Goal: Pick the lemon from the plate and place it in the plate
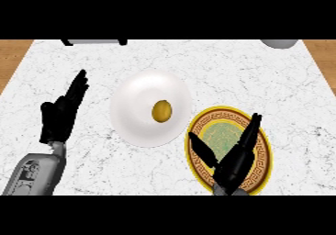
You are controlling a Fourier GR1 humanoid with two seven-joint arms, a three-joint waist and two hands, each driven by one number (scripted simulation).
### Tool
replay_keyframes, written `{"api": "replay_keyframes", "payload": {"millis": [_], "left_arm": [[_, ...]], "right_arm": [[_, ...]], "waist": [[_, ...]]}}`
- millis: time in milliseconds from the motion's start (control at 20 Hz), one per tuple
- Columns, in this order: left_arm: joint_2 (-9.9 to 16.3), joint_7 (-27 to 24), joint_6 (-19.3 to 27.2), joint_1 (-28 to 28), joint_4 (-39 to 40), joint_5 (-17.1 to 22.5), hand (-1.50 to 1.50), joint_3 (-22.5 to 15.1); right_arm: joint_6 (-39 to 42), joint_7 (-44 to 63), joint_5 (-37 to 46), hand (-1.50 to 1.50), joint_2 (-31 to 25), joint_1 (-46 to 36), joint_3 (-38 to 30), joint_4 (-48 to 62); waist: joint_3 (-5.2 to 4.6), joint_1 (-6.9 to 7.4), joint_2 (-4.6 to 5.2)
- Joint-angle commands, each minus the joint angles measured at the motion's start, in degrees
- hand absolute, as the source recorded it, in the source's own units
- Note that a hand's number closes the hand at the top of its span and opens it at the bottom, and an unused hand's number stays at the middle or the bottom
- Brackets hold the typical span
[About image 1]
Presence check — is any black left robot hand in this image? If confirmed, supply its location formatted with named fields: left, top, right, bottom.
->
left=39, top=69, right=92, bottom=145

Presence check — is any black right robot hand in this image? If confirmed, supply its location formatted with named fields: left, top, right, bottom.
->
left=188, top=112, right=263, bottom=196

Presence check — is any yellow patterned plate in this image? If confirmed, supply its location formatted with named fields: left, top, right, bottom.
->
left=185, top=106, right=275, bottom=196

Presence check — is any white plate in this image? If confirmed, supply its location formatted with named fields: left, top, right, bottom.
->
left=109, top=69, right=194, bottom=149

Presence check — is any yellow lemon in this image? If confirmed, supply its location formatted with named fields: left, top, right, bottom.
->
left=151, top=99, right=174, bottom=124

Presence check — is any grey round object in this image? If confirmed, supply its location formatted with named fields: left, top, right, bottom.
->
left=260, top=39, right=301, bottom=50

